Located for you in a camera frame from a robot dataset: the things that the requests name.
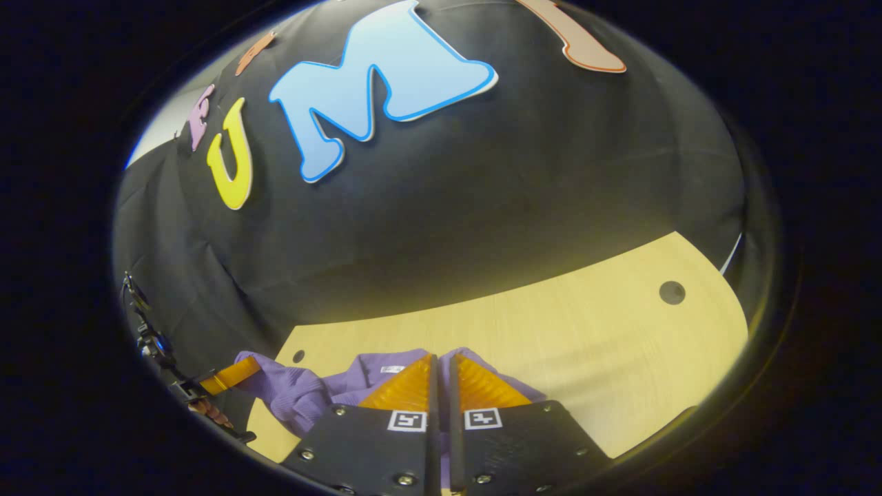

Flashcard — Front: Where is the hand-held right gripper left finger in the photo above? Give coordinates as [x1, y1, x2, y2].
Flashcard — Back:
[279, 353, 442, 496]

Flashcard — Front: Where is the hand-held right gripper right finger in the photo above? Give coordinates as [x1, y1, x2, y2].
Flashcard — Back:
[447, 353, 611, 496]

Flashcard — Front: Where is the purple polo shirt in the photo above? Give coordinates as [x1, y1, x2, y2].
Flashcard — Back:
[233, 347, 549, 486]

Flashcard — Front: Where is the black backdrop cloth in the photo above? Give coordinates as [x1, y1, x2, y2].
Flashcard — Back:
[114, 0, 748, 386]

